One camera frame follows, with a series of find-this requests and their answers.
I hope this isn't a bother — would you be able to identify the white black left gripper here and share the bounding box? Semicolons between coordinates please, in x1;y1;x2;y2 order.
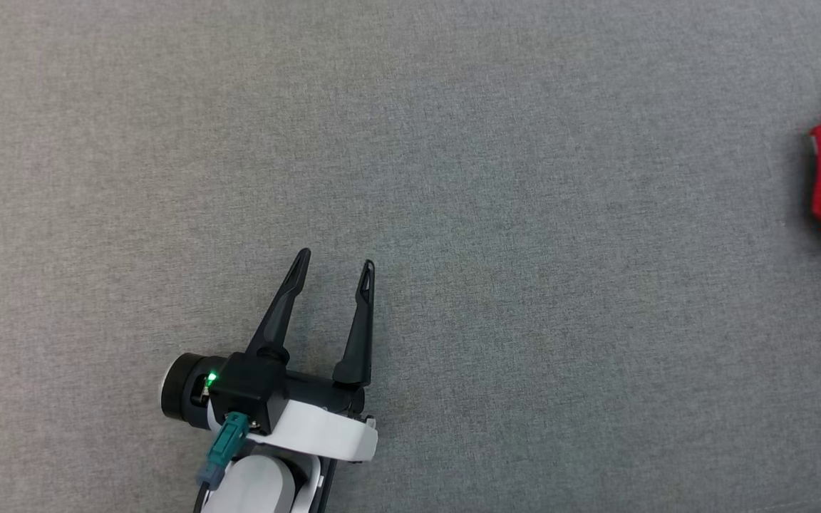
161;247;379;464

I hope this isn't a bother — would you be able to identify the grey fabric sofa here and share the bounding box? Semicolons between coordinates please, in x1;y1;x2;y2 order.
0;0;821;513

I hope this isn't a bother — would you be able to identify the black left cable, teal plug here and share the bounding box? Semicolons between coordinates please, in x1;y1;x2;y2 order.
195;412;251;513

